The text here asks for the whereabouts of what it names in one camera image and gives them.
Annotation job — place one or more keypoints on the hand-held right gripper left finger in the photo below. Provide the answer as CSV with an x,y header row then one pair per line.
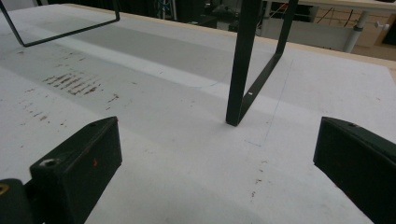
x,y
77,168

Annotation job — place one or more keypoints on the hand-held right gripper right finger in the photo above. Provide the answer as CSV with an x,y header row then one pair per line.
x,y
358,158

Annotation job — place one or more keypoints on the white desk with round leg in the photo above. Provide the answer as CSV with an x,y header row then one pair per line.
x,y
358,31

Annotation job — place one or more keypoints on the white panel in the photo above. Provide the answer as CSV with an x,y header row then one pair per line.
x,y
311,32

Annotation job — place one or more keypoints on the dark machinery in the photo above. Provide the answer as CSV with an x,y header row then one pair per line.
x,y
202,12

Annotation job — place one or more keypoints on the black metal frame leg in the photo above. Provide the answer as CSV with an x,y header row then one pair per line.
x,y
71,31
243,62

